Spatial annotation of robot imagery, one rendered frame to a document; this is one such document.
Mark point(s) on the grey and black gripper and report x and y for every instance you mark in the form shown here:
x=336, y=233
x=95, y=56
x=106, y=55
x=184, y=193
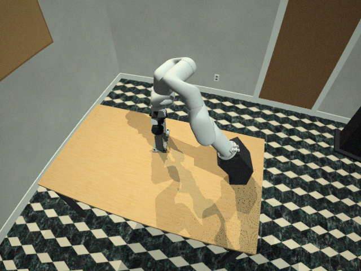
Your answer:
x=161, y=112

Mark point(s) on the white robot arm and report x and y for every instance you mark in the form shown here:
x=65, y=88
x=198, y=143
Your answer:
x=169, y=79

